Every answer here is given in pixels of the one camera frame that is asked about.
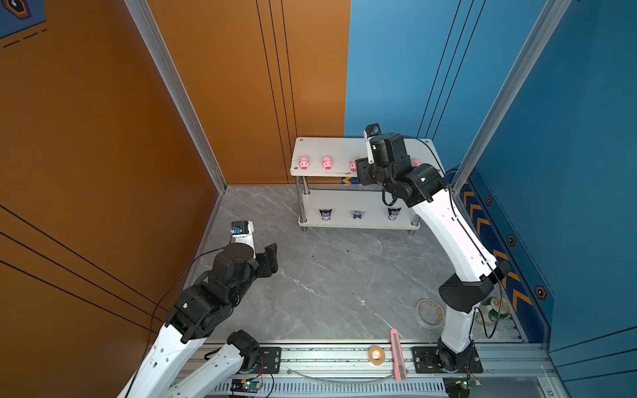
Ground black purple figurine toy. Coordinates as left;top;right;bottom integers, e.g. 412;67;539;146
388;207;401;222

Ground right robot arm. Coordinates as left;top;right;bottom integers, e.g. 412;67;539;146
356;124;510;372

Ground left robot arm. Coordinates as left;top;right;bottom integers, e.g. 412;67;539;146
120;242;279;397

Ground white two-tier shelf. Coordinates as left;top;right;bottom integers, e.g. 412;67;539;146
290;137;457;233

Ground green circuit board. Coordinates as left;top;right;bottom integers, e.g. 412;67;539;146
230;379;263;396

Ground small beige tape roll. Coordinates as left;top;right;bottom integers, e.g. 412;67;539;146
368;345;386;366

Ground clear tape roll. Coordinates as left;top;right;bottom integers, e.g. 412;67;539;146
415;298;445;330

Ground pink utility knife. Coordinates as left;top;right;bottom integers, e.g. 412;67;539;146
390;328;407;381

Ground green tape roll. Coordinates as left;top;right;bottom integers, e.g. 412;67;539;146
476;296;510;326

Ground right circuit board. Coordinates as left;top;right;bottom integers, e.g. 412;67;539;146
443;377;482;398

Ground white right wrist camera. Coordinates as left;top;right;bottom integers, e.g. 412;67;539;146
364;124;384;164

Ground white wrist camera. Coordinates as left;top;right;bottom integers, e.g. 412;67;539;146
364;124;384;164
230;221;255;256

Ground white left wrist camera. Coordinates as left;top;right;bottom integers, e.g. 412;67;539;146
230;221;255;256

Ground aluminium corner post right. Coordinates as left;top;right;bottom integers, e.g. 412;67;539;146
451;0;571;194

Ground aluminium corner post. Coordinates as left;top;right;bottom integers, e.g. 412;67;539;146
124;0;227;195
451;0;571;194

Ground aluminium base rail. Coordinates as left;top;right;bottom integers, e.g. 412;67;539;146
131;340;568;398

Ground aluminium corner post left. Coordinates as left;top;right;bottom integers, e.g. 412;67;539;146
124;0;227;195

